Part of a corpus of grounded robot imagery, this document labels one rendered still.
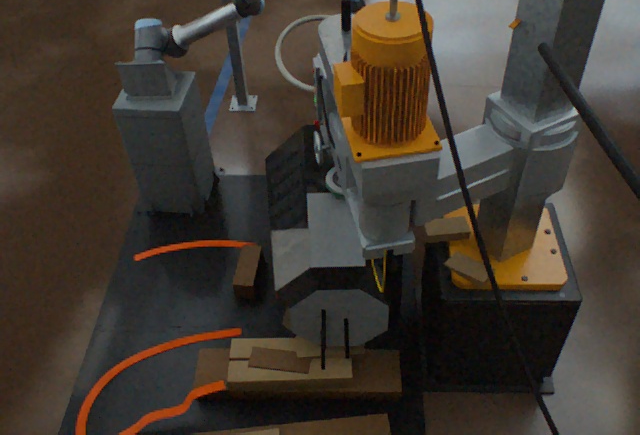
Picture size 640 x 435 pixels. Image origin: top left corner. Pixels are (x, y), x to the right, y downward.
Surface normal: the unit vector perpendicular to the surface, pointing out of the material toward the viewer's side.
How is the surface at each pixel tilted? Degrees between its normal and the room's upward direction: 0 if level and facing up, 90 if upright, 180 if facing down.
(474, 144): 0
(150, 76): 90
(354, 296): 90
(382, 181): 90
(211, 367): 0
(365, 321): 90
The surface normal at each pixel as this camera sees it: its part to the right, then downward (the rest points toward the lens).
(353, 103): 0.18, 0.68
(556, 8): -0.88, 0.35
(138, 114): -0.11, 0.70
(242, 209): -0.04, -0.71
